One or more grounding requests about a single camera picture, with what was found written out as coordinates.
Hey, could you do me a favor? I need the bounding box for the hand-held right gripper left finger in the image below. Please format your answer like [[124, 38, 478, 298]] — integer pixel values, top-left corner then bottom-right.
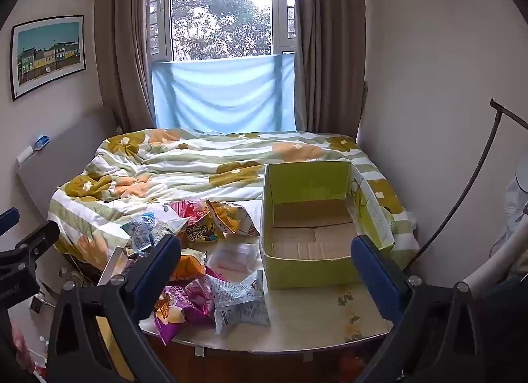
[[45, 234, 182, 383]]

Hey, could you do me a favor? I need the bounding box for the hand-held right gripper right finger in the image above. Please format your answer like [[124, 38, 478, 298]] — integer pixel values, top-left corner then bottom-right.
[[350, 235, 488, 383]]

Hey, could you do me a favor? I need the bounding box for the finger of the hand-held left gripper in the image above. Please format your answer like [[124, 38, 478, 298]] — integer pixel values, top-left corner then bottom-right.
[[0, 220, 61, 268], [0, 207, 20, 236]]

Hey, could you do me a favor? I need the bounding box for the gold cartoon snack bag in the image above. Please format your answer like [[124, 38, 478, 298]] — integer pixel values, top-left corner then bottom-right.
[[177, 218, 227, 249]]

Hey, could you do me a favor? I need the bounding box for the pink striped snack bag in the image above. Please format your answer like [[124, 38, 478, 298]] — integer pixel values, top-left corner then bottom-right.
[[167, 198, 215, 229]]

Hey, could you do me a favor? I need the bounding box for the green cardboard box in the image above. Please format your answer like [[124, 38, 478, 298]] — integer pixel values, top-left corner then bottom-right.
[[260, 161, 396, 290]]

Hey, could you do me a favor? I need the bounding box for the yellow snack bag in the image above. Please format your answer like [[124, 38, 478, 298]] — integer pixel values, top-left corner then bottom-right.
[[205, 199, 260, 237]]

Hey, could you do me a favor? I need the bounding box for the blue white snack bag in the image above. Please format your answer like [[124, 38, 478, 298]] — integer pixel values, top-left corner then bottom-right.
[[205, 270, 271, 335]]

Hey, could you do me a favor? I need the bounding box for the orange snack bag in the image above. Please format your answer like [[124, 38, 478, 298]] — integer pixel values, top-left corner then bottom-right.
[[169, 248, 207, 282]]

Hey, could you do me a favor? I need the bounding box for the purple snack bag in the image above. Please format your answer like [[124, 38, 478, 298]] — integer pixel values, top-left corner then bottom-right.
[[153, 268, 232, 346]]

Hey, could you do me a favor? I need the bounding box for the clear plastic packet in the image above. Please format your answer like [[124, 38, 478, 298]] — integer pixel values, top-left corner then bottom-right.
[[206, 243, 262, 274]]

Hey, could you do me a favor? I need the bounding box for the grey headboard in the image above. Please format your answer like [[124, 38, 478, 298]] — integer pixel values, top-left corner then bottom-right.
[[16, 107, 120, 223]]

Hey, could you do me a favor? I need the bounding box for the floral striped blanket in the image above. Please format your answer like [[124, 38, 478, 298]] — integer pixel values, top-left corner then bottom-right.
[[47, 127, 418, 269]]

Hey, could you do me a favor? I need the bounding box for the brown wooden furniture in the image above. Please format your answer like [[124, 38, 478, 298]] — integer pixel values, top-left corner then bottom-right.
[[146, 335, 372, 383]]

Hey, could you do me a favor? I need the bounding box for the white patterned cloth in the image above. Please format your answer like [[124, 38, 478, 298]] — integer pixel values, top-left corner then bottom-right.
[[491, 162, 528, 278]]

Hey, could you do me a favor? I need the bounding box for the light blue cloth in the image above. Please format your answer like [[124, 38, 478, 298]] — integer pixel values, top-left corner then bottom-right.
[[152, 53, 296, 134]]

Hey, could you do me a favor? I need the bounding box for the black curved stand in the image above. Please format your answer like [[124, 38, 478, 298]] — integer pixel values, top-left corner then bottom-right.
[[406, 98, 528, 262]]

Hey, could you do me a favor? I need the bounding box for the brown curtain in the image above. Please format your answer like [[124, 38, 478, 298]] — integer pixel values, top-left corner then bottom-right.
[[291, 0, 368, 137], [94, 0, 172, 133]]

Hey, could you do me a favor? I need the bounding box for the window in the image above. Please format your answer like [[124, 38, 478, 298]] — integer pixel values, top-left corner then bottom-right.
[[148, 0, 298, 63]]

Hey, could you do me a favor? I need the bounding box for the white tube frame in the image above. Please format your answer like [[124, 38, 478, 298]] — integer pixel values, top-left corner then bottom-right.
[[462, 214, 528, 290]]

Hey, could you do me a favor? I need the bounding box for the framed wall poster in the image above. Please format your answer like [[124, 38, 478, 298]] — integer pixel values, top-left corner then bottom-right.
[[10, 15, 86, 102]]

